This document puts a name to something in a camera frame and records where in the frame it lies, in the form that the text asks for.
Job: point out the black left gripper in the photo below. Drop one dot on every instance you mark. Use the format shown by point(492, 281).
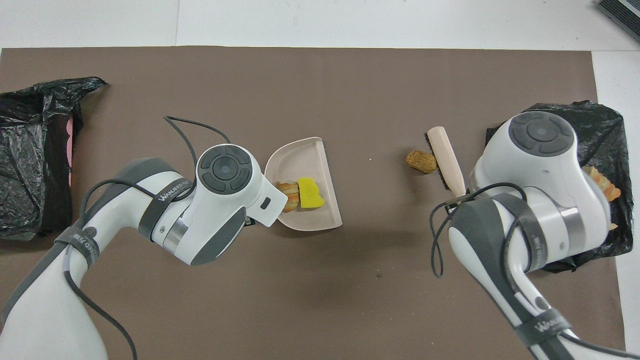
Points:
point(250, 221)

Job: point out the orange striped bread piece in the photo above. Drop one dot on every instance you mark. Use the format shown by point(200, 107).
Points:
point(289, 196)

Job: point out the beige brush with black bristles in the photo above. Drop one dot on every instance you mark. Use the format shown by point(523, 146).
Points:
point(447, 155)

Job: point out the golden brown bread roll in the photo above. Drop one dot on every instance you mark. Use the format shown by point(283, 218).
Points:
point(421, 161)

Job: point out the wavy yellow sponge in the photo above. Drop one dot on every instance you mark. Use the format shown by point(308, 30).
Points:
point(310, 194)

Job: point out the beige plastic dustpan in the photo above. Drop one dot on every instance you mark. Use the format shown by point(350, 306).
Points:
point(300, 160)

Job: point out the pale striped bread chunk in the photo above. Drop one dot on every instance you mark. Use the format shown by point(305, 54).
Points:
point(607, 190)

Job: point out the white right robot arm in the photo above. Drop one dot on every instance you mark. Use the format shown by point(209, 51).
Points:
point(540, 165)

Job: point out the black trash bag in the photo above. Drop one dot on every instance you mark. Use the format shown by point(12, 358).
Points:
point(607, 135)
point(30, 175)

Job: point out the pink plastic bin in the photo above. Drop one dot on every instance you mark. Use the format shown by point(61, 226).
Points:
point(70, 150)

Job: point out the brown table mat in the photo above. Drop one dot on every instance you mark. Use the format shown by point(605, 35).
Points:
point(320, 300)

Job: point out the dark grey ribbed object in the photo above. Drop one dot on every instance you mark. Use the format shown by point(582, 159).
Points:
point(625, 12)

